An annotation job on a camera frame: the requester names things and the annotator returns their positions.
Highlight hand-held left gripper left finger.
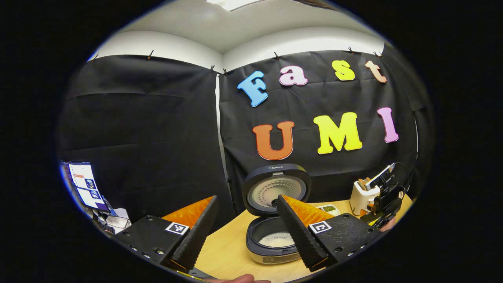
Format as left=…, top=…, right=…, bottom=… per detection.
left=111, top=195, right=219, bottom=272

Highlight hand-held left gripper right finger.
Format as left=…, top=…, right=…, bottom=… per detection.
left=276, top=194, right=385, bottom=272

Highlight white rice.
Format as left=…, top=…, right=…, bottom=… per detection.
left=259, top=232, right=296, bottom=248

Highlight dark grey rice cooker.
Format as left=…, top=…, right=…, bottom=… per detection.
left=242, top=164, right=312, bottom=265

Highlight white toaster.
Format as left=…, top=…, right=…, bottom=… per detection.
left=349, top=179, right=381, bottom=216

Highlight white divided dish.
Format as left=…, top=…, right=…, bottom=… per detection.
left=316, top=204, right=341, bottom=217

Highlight white desk items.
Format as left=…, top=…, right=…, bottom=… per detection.
left=92, top=208, right=131, bottom=235

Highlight black backdrop cloth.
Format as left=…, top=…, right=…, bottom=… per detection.
left=57, top=49, right=435, bottom=236

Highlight computer monitor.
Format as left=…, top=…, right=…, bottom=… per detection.
left=60, top=160, right=114, bottom=213

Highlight ceiling light panel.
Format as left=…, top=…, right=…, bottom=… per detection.
left=206, top=0, right=268, bottom=11

